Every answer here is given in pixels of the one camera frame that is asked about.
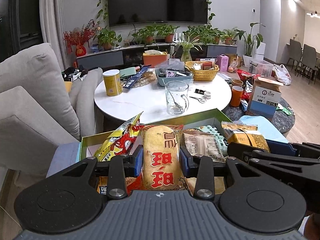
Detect brown blue paper box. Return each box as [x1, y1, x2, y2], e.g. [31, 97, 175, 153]
[246, 77, 283, 121]

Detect blue grey plastic tray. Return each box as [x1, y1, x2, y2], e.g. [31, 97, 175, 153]
[155, 59, 194, 87]

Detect clear glass mug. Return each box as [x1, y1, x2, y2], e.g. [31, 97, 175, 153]
[165, 81, 189, 115]

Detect green gift box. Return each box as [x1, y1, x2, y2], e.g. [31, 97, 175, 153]
[78, 109, 229, 167]

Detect grey dining chair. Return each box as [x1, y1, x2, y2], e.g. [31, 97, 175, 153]
[299, 44, 318, 83]

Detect large leafy potted plant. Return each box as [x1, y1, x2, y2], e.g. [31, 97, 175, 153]
[235, 22, 265, 67]

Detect wall television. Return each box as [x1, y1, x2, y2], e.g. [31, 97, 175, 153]
[108, 0, 208, 26]

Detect yellow tin can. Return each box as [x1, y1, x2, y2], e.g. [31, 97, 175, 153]
[103, 69, 122, 96]

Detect teal snack bag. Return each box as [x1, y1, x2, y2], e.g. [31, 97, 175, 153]
[195, 125, 228, 157]

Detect yellow red snack bag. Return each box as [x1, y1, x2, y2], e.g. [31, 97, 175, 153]
[94, 112, 142, 162]

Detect white plastic bag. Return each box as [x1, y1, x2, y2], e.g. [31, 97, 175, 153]
[273, 64, 292, 86]

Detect grey sofa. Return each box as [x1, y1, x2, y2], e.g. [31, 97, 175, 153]
[1, 43, 103, 177]

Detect small scissors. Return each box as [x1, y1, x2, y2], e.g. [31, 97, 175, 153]
[190, 96, 207, 103]

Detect rice cracker red letters packet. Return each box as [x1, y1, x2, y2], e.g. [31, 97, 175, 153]
[126, 125, 187, 194]

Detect white round table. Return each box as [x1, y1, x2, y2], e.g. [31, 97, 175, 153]
[94, 76, 232, 124]

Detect pink small box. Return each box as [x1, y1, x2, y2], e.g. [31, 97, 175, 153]
[216, 54, 229, 72]

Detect yellow brown snack packet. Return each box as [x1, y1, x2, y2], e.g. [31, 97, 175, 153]
[221, 121, 270, 152]

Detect yellow woven basket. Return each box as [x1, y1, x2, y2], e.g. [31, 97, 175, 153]
[184, 61, 220, 82]

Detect orange storage box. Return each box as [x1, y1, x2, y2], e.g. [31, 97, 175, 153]
[143, 50, 168, 68]

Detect right hand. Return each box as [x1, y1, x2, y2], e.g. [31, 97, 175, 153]
[304, 213, 320, 240]

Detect orange cup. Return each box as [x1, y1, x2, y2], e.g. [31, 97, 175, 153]
[229, 86, 244, 107]

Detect red flower arrangement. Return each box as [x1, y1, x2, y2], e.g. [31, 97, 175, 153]
[63, 19, 98, 57]

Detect brown paper snack bag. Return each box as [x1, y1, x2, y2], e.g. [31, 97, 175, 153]
[182, 131, 228, 163]

